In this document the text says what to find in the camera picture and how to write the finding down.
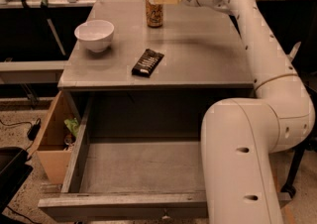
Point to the orange patterned drink can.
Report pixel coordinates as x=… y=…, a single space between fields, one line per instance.
x=154 y=14

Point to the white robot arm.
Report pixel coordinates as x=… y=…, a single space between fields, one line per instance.
x=238 y=134

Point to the grey cabinet table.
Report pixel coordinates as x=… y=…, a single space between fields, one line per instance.
x=203 y=60

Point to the black snack bar wrapper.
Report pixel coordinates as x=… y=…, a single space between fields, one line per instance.
x=147 y=63

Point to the white ceramic bowl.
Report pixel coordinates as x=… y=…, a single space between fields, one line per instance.
x=95 y=35

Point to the green snack bag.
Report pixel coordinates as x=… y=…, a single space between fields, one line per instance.
x=72 y=125

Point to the grey open drawer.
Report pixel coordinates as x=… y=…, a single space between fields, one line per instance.
x=123 y=170

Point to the black power adapter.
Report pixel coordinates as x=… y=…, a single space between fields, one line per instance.
x=34 y=130

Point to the cardboard box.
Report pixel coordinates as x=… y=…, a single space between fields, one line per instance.
x=54 y=139

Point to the black office chair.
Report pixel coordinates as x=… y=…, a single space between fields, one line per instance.
x=309 y=144

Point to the black bin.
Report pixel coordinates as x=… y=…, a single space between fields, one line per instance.
x=13 y=173

